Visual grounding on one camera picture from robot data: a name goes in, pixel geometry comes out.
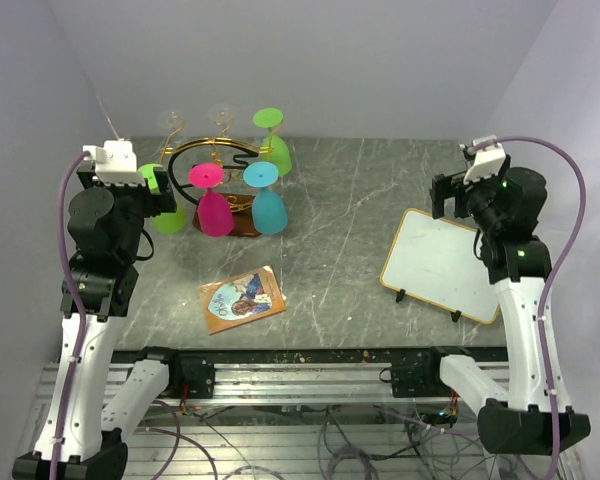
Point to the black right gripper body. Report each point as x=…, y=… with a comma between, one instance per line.
x=480, y=194

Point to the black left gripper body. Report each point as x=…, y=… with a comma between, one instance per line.
x=133, y=202

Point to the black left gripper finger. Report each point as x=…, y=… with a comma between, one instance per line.
x=163, y=198
x=88, y=178

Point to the light green plastic wine glass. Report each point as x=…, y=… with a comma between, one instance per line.
x=165, y=223

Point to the pink plastic wine glass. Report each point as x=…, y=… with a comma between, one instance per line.
x=214, y=211

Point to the clear wine glass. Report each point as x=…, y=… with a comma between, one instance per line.
x=222, y=115

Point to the blue plastic wine glass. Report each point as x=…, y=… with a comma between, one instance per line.
x=268, y=209

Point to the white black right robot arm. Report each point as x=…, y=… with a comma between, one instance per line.
x=533, y=415

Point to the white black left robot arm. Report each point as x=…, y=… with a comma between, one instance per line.
x=85, y=435

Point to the clear glass hanging on rack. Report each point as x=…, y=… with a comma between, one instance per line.
x=171, y=120

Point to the small framed whiteboard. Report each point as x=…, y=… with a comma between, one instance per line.
x=432, y=261

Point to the Othello picture book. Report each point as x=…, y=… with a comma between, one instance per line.
x=241, y=299

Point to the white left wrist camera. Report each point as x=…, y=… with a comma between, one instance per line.
x=115, y=163

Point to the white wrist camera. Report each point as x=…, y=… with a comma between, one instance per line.
x=484, y=157
x=115, y=163

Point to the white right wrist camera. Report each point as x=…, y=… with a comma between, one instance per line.
x=484, y=157

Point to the gold wire wine glass rack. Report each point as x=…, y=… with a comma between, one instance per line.
x=233, y=156

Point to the aluminium extrusion rail base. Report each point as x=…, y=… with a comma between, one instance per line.
x=291, y=384

